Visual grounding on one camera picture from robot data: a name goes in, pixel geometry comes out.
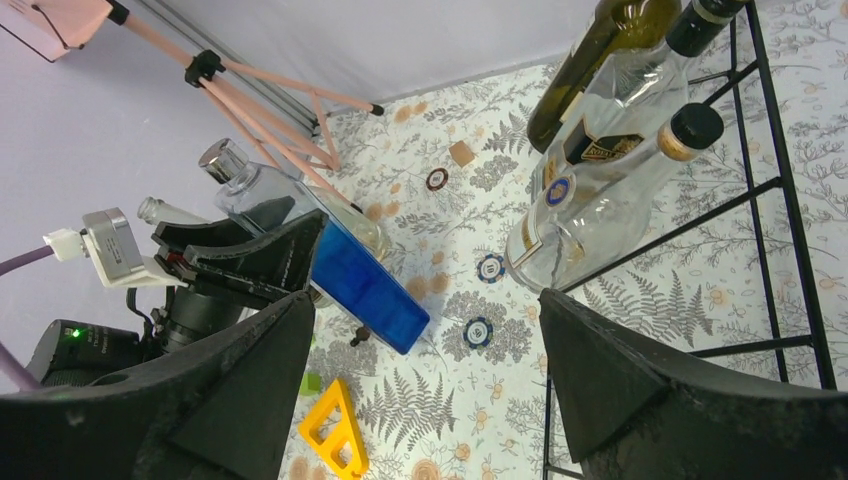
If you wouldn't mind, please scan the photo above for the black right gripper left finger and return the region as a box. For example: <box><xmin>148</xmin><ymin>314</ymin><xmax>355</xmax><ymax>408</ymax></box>
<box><xmin>1</xmin><ymin>292</ymin><xmax>315</xmax><ymax>479</ymax></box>

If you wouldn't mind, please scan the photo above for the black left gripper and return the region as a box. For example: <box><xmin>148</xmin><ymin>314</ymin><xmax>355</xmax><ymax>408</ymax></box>
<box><xmin>152</xmin><ymin>209</ymin><xmax>328</xmax><ymax>310</ymax></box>

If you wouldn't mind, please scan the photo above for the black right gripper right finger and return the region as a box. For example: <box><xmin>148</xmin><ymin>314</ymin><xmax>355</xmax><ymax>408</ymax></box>
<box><xmin>539</xmin><ymin>289</ymin><xmax>847</xmax><ymax>479</ymax></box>

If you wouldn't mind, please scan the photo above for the clear bottle black label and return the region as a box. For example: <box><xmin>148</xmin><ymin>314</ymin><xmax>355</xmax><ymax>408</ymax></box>
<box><xmin>137</xmin><ymin>196</ymin><xmax>209</xmax><ymax>226</ymax></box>

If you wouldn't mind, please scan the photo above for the blue square glass bottle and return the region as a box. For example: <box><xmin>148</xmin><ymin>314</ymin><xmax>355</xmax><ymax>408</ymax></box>
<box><xmin>198</xmin><ymin>138</ymin><xmax>430</xmax><ymax>355</ymax></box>

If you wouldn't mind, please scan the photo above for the clear round bottle gold label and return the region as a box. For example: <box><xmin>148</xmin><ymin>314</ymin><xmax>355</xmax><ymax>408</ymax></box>
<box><xmin>504</xmin><ymin>103</ymin><xmax>724</xmax><ymax>293</ymax></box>

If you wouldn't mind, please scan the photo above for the clear bottle blue gold emblem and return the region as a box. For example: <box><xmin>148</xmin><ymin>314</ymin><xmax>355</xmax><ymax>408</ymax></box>
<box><xmin>311</xmin><ymin>187</ymin><xmax>391</xmax><ymax>262</ymax></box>

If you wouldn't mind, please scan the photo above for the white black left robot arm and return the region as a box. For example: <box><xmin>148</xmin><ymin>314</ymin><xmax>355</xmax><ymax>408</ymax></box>
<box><xmin>26</xmin><ymin>197</ymin><xmax>329</xmax><ymax>387</ymax></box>

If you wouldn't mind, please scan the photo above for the clear square bottle black cap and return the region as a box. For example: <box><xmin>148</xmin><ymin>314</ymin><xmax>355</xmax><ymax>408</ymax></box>
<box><xmin>529</xmin><ymin>1</ymin><xmax>746</xmax><ymax>198</ymax></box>

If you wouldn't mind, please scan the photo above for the dark green wine bottle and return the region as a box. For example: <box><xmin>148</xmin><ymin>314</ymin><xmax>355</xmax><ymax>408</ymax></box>
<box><xmin>526</xmin><ymin>0</ymin><xmax>682</xmax><ymax>153</ymax></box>

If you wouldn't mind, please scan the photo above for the green block middle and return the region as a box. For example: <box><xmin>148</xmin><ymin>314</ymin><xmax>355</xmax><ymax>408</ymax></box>
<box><xmin>299</xmin><ymin>372</ymin><xmax>322</xmax><ymax>396</ymax></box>

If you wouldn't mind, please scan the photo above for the brown chess pawn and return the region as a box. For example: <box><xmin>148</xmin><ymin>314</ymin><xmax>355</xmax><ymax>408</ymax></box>
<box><xmin>349</xmin><ymin>326</ymin><xmax>371</xmax><ymax>347</ymax></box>

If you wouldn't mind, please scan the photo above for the poker chip near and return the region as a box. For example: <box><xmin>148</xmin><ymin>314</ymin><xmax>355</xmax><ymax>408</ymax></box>
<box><xmin>462</xmin><ymin>316</ymin><xmax>494</xmax><ymax>350</ymax></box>

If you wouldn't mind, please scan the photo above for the poker chip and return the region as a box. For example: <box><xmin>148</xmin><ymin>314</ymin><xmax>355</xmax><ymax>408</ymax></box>
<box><xmin>425</xmin><ymin>167</ymin><xmax>449</xmax><ymax>191</ymax></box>
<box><xmin>476</xmin><ymin>253</ymin><xmax>506</xmax><ymax>284</ymax></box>
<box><xmin>462</xmin><ymin>316</ymin><xmax>494</xmax><ymax>350</ymax></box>

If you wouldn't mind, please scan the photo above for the poker chip middle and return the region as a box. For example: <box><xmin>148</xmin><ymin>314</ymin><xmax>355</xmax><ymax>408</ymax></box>
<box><xmin>476</xmin><ymin>253</ymin><xmax>506</xmax><ymax>284</ymax></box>

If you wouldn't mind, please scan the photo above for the poker chip far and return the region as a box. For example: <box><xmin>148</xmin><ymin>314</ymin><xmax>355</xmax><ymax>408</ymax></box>
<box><xmin>425</xmin><ymin>167</ymin><xmax>449</xmax><ymax>191</ymax></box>

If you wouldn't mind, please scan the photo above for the wooden cube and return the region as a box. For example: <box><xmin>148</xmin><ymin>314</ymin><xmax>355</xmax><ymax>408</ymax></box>
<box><xmin>448</xmin><ymin>141</ymin><xmax>476</xmax><ymax>168</ymax></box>

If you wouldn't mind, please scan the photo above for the pink music stand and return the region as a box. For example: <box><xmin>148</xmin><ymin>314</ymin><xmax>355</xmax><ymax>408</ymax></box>
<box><xmin>1</xmin><ymin>1</ymin><xmax>384</xmax><ymax>193</ymax></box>

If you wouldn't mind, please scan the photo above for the black wire wine rack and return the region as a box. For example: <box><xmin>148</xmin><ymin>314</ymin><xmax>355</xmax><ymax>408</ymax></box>
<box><xmin>539</xmin><ymin>0</ymin><xmax>839</xmax><ymax>480</ymax></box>

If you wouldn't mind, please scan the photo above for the yellow triangle frame toy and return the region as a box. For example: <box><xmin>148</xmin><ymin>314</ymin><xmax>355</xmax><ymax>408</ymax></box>
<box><xmin>298</xmin><ymin>378</ymin><xmax>370</xmax><ymax>480</ymax></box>

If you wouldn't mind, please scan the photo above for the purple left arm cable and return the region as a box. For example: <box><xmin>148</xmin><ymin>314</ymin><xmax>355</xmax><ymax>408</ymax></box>
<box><xmin>0</xmin><ymin>245</ymin><xmax>58</xmax><ymax>392</ymax></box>

